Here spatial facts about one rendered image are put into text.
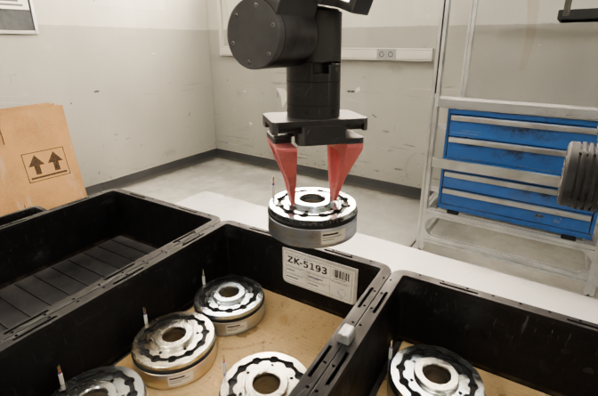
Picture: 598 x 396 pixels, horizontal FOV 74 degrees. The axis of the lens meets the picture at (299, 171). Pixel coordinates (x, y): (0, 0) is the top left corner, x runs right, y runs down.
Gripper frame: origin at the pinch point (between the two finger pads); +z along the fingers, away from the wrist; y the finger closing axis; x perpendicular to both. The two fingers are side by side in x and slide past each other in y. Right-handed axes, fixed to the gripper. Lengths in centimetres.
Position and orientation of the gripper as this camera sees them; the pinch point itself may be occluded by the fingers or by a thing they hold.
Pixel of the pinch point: (312, 194)
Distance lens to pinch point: 45.9
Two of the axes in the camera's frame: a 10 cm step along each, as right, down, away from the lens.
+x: -2.5, -2.9, 9.3
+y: 9.7, -0.8, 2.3
